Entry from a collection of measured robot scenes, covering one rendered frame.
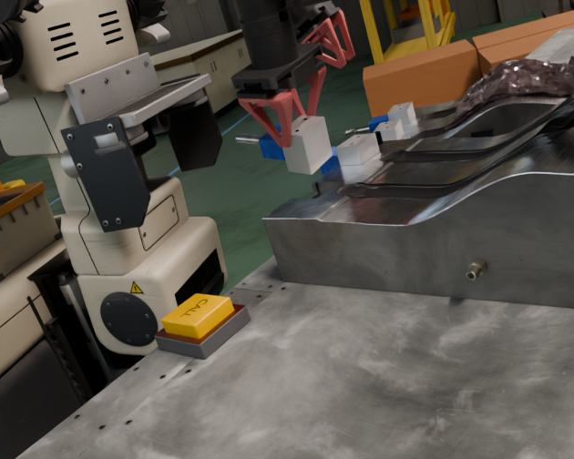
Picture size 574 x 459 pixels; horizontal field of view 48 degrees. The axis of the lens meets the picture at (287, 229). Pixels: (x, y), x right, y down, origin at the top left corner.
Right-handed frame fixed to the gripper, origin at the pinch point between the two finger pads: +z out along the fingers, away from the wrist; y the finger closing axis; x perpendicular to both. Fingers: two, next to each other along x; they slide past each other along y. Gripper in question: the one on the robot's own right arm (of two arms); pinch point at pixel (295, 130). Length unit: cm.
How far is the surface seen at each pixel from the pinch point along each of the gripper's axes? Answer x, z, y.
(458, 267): -23.9, 9.2, -9.3
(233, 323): -1.5, 13.4, -20.8
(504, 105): -16.0, 8.9, 26.5
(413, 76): 122, 102, 254
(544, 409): -36.4, 9.4, -23.3
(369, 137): -2.9, 6.8, 11.3
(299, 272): -2.9, 14.3, -9.7
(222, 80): 456, 184, 437
